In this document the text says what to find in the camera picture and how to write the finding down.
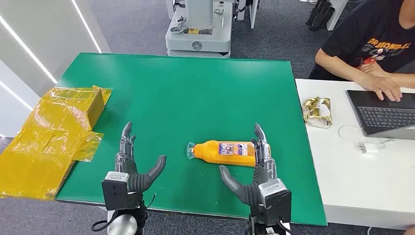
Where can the green table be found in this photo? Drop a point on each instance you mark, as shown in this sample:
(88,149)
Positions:
(181,97)

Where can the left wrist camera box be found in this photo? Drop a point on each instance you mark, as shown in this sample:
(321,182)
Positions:
(115,193)

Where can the yellow film-wrapped cardboard box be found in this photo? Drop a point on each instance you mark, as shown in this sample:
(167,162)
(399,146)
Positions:
(48,139)

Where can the person's left hand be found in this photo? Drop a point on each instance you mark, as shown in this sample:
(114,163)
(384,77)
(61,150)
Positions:
(373,68)

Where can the white desk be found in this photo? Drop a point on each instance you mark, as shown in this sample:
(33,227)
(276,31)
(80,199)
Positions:
(356,185)

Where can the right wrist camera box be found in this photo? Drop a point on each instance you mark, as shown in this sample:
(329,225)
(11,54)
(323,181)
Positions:
(277,201)

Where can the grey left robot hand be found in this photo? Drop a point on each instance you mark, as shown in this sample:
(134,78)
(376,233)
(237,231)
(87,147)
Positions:
(141,181)

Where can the crumpled gold foil wrapper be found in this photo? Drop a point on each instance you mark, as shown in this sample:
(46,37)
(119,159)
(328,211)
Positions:
(316,112)

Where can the white furniture panel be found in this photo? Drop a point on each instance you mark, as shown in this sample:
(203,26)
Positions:
(337,13)

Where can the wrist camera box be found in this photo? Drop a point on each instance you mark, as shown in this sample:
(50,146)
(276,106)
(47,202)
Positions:
(115,193)
(277,201)

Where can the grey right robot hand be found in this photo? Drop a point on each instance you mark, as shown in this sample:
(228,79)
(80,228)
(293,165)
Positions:
(248,193)

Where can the person's right forearm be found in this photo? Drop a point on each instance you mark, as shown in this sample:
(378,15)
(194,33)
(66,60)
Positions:
(337,66)

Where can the white power adapter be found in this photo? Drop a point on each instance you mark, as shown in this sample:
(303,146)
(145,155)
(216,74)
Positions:
(369,148)

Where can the white robot base machine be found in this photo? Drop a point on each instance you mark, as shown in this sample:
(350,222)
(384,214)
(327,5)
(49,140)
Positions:
(197,40)

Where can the person's right hand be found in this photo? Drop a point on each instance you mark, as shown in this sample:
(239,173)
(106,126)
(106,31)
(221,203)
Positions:
(382,86)

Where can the dark grey laptop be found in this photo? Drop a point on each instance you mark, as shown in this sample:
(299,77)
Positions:
(379,113)

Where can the person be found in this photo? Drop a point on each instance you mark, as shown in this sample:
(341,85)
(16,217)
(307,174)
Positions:
(363,29)

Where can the black chair base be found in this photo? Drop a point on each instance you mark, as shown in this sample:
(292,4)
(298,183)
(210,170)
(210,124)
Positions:
(319,16)

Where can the orange juice bottle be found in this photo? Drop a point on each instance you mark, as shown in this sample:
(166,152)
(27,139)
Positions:
(210,152)

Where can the person's left forearm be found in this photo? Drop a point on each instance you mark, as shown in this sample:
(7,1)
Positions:
(403,80)

